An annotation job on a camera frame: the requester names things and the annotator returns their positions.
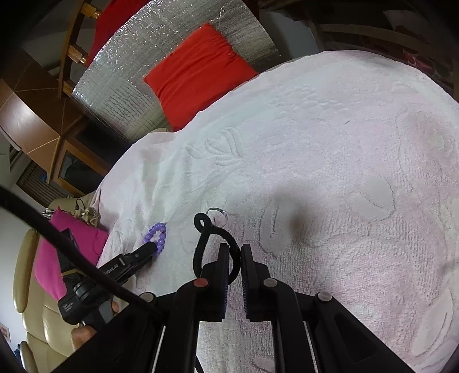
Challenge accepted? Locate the purple bead bracelet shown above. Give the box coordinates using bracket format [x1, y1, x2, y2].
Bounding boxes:
[143, 222, 168, 255]

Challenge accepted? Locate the person's left hand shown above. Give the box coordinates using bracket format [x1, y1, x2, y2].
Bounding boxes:
[70, 300, 120, 351]

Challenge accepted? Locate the wooden chair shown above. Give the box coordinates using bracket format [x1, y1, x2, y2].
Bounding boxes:
[58, 0, 104, 98]

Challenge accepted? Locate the wooden cabinet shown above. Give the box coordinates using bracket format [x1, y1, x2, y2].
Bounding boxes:
[0, 46, 126, 199]

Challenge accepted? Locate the black cable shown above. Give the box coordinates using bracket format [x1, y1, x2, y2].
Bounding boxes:
[0, 186, 162, 316]

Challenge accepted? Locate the beige leather sofa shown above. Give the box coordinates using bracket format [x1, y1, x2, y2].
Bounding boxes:
[12, 194, 104, 373]

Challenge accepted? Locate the white embossed towel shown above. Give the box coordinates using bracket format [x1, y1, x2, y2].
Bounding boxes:
[91, 50, 459, 373]

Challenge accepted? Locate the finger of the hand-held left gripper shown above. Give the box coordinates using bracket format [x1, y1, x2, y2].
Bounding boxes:
[96, 242, 159, 288]

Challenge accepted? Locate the small beige cloth bundle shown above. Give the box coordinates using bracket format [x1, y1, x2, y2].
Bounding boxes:
[73, 200, 100, 227]

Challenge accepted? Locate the thin black hair tie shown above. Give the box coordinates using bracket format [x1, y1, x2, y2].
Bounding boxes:
[193, 212, 242, 287]

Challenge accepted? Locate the red cloth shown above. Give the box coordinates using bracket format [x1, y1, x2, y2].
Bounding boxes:
[88, 0, 152, 63]

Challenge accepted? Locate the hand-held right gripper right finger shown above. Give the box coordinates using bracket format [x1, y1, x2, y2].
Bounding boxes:
[240, 244, 398, 373]

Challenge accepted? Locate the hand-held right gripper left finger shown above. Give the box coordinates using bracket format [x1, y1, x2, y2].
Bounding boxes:
[57, 244, 230, 373]

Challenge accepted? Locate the silver foil mat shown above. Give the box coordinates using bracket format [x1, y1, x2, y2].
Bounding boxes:
[72, 0, 280, 145]

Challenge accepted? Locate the clear plastic ring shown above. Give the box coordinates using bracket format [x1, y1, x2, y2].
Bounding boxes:
[207, 207, 229, 229]

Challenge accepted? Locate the dark slatted shutter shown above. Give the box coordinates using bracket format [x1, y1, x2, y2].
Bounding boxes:
[16, 161, 69, 206]

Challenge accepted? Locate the red cushion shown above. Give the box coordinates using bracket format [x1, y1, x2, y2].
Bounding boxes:
[143, 23, 259, 133]

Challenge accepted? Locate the dark wooden furniture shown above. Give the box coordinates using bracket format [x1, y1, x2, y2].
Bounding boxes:
[258, 0, 459, 92]

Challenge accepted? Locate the pink cushion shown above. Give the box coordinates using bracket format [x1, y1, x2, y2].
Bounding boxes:
[34, 210, 109, 300]

